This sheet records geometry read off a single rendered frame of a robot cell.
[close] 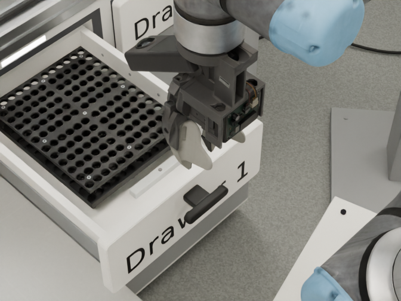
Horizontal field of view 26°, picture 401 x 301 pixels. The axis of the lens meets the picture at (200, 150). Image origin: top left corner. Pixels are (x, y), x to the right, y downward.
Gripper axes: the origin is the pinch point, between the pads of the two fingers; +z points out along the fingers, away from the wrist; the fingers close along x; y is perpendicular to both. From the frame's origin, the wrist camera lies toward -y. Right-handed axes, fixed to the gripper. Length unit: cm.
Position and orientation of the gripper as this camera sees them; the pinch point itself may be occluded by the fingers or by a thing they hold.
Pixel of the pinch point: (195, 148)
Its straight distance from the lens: 105.8
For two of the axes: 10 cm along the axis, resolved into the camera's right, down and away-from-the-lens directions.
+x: 6.9, -5.5, 4.7
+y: 7.2, 5.3, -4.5
